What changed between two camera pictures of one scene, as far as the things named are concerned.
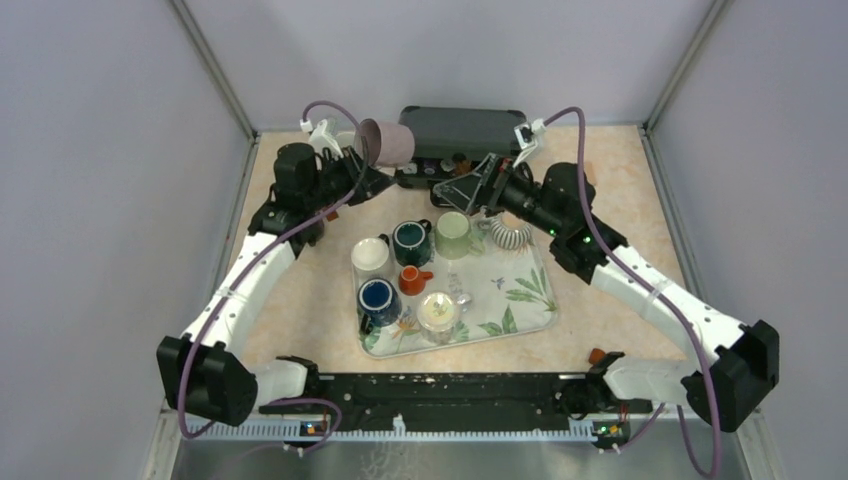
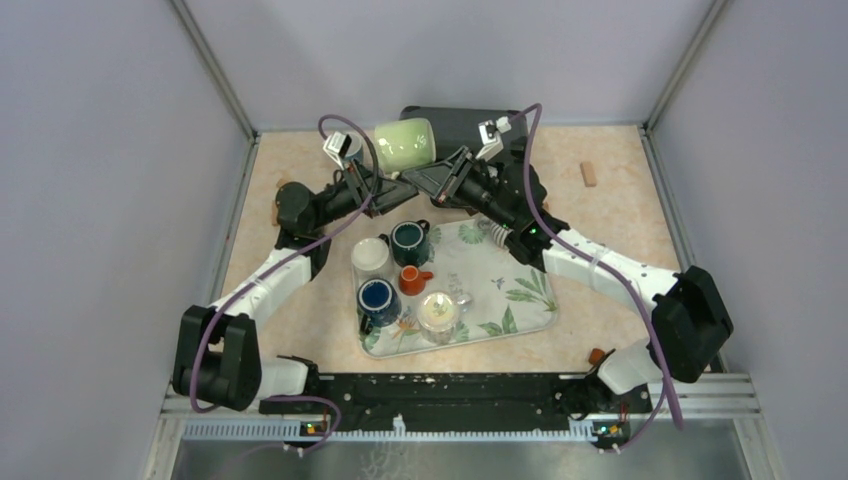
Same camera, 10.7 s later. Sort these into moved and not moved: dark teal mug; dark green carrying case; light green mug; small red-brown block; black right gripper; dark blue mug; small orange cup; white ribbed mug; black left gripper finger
Moved: black left gripper finger; black right gripper; light green mug
Not moved: small orange cup; white ribbed mug; small red-brown block; dark blue mug; dark teal mug; dark green carrying case
